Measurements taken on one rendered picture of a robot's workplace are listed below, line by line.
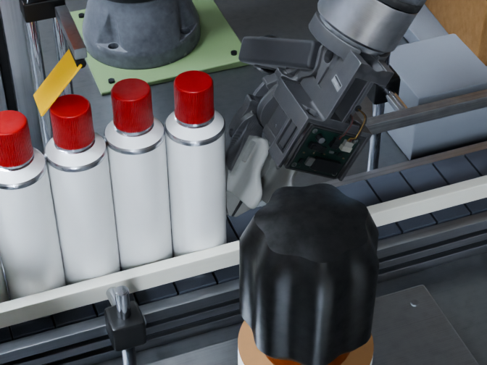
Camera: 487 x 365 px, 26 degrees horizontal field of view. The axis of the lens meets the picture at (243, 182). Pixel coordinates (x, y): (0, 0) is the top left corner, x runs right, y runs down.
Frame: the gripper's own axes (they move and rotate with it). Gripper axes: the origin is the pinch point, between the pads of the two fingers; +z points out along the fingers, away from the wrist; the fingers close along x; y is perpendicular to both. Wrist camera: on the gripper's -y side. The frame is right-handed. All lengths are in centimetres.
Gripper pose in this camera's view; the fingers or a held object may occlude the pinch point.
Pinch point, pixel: (234, 198)
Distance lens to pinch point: 98.6
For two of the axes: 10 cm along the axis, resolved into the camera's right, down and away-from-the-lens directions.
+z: -4.6, 7.7, 4.4
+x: 8.1, 1.7, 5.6
